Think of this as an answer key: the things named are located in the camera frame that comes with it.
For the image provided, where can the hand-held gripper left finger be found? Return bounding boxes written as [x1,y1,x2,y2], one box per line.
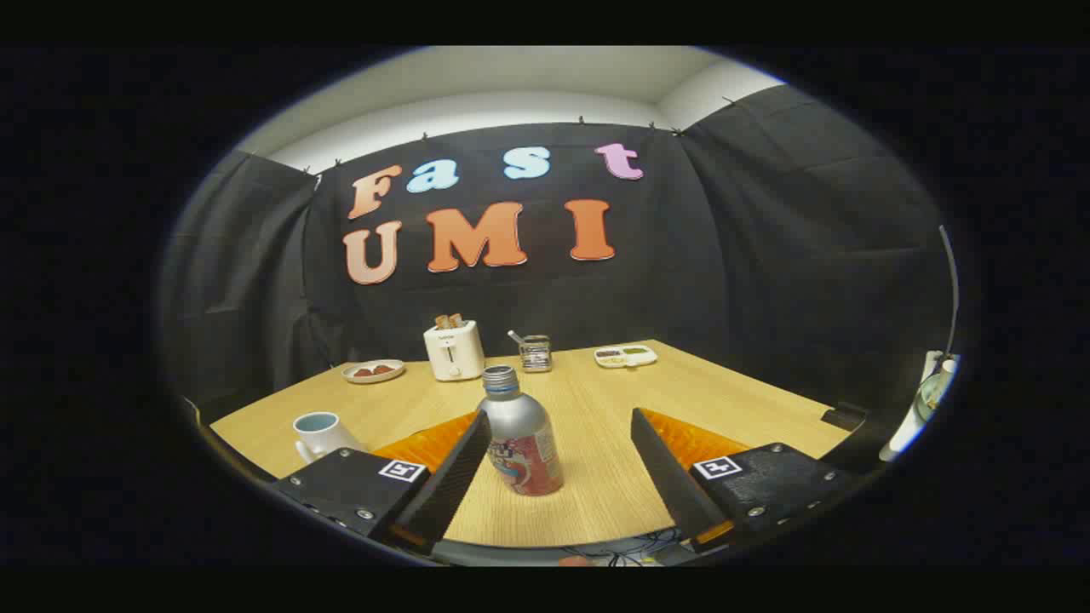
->
[271,410,493,556]

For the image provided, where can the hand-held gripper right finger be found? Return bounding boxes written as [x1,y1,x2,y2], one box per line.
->
[630,407,861,554]

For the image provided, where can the silver juice bottle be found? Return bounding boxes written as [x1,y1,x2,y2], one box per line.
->
[482,366,565,497]

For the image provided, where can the white cup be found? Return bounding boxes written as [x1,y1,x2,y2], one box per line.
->
[293,412,369,465]

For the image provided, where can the wooden table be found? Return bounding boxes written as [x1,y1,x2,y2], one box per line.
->
[209,339,852,548]

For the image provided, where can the white divided dish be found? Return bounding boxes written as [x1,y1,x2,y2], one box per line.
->
[594,344,658,370]

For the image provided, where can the small white plate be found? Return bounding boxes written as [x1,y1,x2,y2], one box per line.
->
[341,360,406,385]

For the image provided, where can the white toaster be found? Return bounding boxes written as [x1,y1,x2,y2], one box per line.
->
[423,320,486,381]

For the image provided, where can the black backdrop cloth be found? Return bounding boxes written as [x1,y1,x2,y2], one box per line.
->
[158,85,955,418]

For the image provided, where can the black cable bundle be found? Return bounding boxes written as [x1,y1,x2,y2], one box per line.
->
[562,528,682,567]

